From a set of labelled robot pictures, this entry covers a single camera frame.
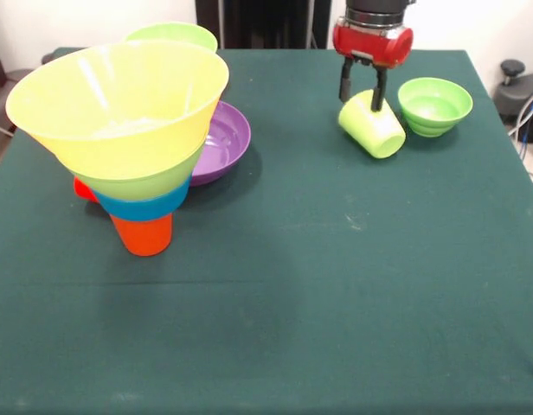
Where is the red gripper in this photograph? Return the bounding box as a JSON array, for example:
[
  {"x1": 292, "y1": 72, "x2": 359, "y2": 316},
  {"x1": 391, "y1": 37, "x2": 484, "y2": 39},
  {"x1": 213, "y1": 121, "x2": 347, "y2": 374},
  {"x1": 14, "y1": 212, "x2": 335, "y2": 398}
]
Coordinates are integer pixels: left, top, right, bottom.
[{"x1": 332, "y1": 16, "x2": 415, "y2": 112}]

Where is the yellow-green cup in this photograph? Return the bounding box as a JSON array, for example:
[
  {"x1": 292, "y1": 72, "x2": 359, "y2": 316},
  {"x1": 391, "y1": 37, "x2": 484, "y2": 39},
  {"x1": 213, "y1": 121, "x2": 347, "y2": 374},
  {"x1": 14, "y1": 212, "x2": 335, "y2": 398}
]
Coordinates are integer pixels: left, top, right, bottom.
[{"x1": 337, "y1": 89, "x2": 407, "y2": 160}]

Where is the small green bowl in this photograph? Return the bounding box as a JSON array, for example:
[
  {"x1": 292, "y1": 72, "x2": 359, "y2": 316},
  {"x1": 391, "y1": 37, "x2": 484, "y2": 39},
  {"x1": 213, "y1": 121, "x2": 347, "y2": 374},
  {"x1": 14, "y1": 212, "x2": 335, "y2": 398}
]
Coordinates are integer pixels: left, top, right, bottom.
[{"x1": 396, "y1": 77, "x2": 474, "y2": 138}]

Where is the large light green bowl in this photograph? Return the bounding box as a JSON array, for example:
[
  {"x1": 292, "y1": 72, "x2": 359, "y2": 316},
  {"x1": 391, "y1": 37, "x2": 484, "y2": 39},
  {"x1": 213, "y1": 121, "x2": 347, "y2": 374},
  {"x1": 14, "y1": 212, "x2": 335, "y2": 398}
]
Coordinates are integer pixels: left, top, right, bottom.
[
  {"x1": 74, "y1": 142, "x2": 207, "y2": 202},
  {"x1": 124, "y1": 21, "x2": 219, "y2": 53}
]

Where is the large yellow bowl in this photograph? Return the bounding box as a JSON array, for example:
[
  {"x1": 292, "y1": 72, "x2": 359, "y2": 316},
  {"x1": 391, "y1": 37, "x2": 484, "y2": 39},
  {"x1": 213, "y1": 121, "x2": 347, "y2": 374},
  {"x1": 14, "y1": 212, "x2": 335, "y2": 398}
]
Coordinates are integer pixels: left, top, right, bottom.
[{"x1": 5, "y1": 41, "x2": 230, "y2": 181}]

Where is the blue bowl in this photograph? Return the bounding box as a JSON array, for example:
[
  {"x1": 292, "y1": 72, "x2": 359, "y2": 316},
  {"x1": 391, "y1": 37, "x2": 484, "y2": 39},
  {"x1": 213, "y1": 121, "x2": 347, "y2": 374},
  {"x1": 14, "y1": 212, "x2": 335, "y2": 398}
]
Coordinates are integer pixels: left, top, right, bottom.
[{"x1": 93, "y1": 176, "x2": 192, "y2": 223}]

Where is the orange cup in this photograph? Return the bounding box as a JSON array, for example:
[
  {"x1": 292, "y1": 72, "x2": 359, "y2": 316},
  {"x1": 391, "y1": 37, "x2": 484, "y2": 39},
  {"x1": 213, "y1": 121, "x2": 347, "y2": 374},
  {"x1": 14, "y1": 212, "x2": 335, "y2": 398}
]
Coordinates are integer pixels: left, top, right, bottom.
[{"x1": 109, "y1": 214, "x2": 174, "y2": 258}]

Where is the red cup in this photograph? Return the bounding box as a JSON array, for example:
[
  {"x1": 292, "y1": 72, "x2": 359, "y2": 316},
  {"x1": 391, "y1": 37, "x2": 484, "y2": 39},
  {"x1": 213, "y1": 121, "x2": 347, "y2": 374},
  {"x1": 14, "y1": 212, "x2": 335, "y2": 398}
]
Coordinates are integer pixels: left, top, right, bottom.
[{"x1": 73, "y1": 176, "x2": 99, "y2": 204}]

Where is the purple bowl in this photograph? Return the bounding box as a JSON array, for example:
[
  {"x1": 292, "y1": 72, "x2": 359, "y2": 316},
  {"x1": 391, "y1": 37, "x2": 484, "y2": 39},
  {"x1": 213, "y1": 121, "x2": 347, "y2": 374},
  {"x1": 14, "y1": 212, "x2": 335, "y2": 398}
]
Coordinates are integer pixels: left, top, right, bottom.
[{"x1": 190, "y1": 99, "x2": 252, "y2": 187}]

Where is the black knobbed stand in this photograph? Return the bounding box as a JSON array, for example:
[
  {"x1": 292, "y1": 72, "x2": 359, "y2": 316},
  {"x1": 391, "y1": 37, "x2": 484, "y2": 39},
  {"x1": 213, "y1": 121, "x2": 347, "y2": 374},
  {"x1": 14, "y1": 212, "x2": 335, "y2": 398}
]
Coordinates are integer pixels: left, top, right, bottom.
[{"x1": 495, "y1": 59, "x2": 533, "y2": 144}]

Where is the dark green tablecloth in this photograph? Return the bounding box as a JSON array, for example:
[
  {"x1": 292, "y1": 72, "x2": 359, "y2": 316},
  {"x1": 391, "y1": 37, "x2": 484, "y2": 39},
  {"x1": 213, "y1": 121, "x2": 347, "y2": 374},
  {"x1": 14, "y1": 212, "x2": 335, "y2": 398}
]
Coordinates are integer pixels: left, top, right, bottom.
[{"x1": 0, "y1": 46, "x2": 533, "y2": 415}]

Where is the grey chair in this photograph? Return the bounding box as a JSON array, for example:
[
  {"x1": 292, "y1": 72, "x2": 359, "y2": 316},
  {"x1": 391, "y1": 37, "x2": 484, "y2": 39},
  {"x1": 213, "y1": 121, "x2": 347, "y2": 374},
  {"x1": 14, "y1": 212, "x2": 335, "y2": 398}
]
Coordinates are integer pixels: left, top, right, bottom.
[{"x1": 0, "y1": 68, "x2": 34, "y2": 135}]

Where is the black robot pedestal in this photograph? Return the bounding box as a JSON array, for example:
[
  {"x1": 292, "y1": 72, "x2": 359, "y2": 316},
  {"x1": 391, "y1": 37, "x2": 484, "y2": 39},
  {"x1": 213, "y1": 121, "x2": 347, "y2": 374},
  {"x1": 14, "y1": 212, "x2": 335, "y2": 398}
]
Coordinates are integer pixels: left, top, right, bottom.
[{"x1": 196, "y1": 0, "x2": 346, "y2": 49}]

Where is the grey cable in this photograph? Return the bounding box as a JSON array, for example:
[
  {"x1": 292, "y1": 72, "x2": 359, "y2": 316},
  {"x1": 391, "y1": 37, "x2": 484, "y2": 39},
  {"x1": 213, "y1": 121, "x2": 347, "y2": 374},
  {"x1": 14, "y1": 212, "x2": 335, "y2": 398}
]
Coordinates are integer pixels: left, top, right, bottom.
[{"x1": 507, "y1": 87, "x2": 533, "y2": 136}]

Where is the blue cable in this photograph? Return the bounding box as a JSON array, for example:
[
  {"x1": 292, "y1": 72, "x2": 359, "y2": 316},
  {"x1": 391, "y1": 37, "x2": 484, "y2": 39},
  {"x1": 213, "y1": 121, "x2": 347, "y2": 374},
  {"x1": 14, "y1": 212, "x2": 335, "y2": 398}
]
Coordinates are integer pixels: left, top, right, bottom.
[{"x1": 518, "y1": 101, "x2": 533, "y2": 162}]

